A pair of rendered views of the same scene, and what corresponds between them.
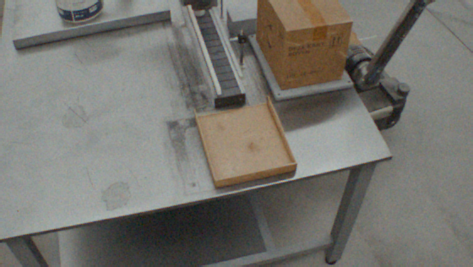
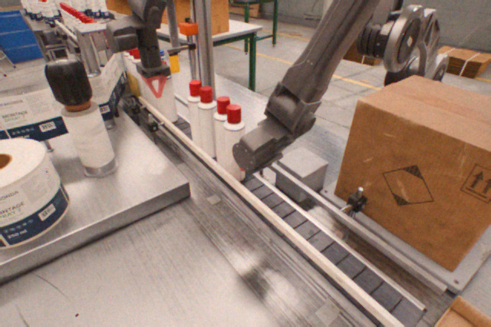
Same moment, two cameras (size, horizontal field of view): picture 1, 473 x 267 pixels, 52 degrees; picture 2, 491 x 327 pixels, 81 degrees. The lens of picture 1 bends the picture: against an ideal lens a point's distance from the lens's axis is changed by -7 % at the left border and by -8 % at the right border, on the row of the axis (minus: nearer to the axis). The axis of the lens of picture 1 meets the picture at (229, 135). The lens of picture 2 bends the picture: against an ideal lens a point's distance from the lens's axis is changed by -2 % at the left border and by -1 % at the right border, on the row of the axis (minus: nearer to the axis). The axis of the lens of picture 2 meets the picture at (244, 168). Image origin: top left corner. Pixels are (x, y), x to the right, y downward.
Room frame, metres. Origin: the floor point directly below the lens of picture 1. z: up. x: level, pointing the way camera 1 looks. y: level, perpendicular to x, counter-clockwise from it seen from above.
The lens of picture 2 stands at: (1.16, 0.33, 1.37)
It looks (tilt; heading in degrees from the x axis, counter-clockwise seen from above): 38 degrees down; 338
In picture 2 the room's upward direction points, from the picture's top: straight up
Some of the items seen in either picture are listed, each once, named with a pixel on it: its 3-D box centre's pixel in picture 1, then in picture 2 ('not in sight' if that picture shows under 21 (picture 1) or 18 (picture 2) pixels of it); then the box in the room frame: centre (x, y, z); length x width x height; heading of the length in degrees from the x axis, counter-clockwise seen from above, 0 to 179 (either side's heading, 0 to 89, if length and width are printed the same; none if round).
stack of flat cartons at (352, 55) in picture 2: not in sight; (362, 47); (4.72, -3.08, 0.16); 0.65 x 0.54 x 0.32; 27
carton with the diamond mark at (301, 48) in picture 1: (301, 30); (431, 163); (1.48, -0.26, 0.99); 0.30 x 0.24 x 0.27; 15
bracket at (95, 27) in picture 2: not in sight; (93, 27); (2.43, 0.41, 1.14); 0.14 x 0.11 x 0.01; 15
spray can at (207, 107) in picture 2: not in sight; (209, 123); (1.85, 0.15, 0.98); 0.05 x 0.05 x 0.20
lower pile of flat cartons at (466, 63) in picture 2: not in sight; (457, 61); (3.80, -4.00, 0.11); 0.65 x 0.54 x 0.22; 19
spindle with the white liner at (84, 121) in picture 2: not in sight; (84, 120); (1.90, 0.46, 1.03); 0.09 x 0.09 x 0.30
